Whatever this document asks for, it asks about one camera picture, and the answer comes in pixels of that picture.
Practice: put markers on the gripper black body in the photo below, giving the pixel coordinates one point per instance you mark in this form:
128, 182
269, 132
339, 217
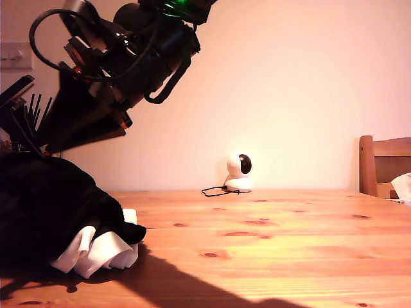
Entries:
16, 91
138, 80

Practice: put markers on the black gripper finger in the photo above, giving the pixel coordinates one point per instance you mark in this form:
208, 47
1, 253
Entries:
13, 131
99, 128
70, 109

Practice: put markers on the black shorts with white stripes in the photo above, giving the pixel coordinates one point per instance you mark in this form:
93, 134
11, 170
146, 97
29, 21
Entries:
48, 208

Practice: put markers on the wooden chair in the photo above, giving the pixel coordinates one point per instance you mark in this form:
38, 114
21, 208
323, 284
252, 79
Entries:
367, 167

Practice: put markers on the white tissue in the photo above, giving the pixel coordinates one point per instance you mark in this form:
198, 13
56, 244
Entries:
403, 185

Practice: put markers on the patterned tissue box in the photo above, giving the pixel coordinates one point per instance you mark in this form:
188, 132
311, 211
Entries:
401, 201

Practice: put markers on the white light switch plate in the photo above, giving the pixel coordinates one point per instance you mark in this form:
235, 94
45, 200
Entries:
16, 56

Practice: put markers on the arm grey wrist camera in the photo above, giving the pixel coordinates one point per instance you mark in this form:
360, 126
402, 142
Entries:
75, 6

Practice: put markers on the white dome security camera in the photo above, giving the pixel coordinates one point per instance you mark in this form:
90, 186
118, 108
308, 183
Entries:
237, 183

